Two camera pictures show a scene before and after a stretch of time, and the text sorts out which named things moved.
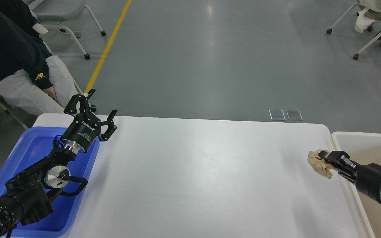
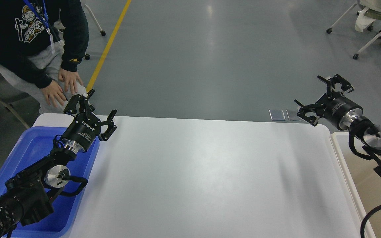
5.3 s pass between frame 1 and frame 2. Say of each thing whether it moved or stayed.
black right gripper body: moved
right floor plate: stayed
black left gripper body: stayed
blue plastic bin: stayed
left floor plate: stayed
